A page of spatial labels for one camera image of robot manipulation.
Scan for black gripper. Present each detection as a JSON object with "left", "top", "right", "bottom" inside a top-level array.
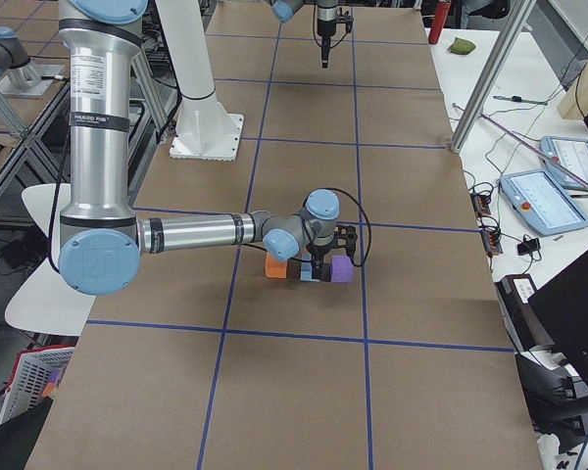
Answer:
[
  {"left": 307, "top": 235, "right": 334, "bottom": 280},
  {"left": 316, "top": 6, "right": 336, "bottom": 68}
]

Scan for light blue foam block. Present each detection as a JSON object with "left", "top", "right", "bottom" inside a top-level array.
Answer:
[{"left": 300, "top": 261, "right": 321, "bottom": 282}]

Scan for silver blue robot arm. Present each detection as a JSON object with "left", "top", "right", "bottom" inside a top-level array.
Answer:
[
  {"left": 270, "top": 0, "right": 338, "bottom": 69},
  {"left": 58, "top": 1, "right": 340, "bottom": 296}
]

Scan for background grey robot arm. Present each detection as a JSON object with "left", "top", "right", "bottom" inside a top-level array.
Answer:
[{"left": 0, "top": 26, "right": 66, "bottom": 98}]

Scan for purple foam block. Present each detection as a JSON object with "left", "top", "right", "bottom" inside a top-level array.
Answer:
[{"left": 330, "top": 255, "right": 354, "bottom": 283}]

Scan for orange foam block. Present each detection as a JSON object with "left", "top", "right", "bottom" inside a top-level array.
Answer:
[{"left": 265, "top": 254, "right": 288, "bottom": 279}]

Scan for red bottle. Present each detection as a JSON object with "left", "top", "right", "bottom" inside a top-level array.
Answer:
[{"left": 427, "top": 0, "right": 452, "bottom": 45}]

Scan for green bean bag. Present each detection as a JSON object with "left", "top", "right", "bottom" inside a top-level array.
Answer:
[{"left": 447, "top": 37, "right": 476, "bottom": 56}]

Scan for orange black electronics board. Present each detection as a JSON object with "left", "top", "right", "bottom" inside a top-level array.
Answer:
[{"left": 469, "top": 191, "right": 503, "bottom": 258}]

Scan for near blue teach pendant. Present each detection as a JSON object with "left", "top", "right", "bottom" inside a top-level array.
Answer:
[{"left": 500, "top": 169, "right": 588, "bottom": 236}]

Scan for blue teach pendant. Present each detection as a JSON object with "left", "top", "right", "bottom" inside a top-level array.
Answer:
[
  {"left": 540, "top": 136, "right": 588, "bottom": 182},
  {"left": 500, "top": 169, "right": 588, "bottom": 236}
]

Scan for black laptop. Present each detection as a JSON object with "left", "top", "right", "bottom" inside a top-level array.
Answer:
[{"left": 529, "top": 250, "right": 588, "bottom": 381}]

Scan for white plastic chair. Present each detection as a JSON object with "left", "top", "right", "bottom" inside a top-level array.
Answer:
[{"left": 5, "top": 183, "right": 96, "bottom": 337}]

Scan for far blue teach pendant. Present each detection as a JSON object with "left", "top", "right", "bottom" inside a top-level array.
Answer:
[{"left": 540, "top": 136, "right": 588, "bottom": 182}]

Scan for white perforated basket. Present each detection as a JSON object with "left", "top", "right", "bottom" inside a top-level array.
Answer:
[{"left": 0, "top": 345, "right": 75, "bottom": 425}]

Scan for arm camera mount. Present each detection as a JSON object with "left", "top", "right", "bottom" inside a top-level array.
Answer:
[{"left": 335, "top": 7, "right": 354, "bottom": 35}]

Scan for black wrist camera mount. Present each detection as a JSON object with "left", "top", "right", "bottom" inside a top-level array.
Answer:
[{"left": 331, "top": 224, "right": 358, "bottom": 260}]

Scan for black camera cable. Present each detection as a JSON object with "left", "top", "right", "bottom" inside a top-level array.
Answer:
[{"left": 293, "top": 187, "right": 372, "bottom": 268}]

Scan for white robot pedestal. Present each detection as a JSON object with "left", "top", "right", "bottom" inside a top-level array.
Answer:
[{"left": 156, "top": 0, "right": 244, "bottom": 161}]

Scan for aluminium frame post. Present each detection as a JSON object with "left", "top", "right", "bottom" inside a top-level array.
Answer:
[{"left": 449, "top": 0, "right": 536, "bottom": 154}]

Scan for green handled grabber stick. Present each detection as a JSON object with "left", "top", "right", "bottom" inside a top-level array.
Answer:
[{"left": 479, "top": 113, "right": 588, "bottom": 193}]

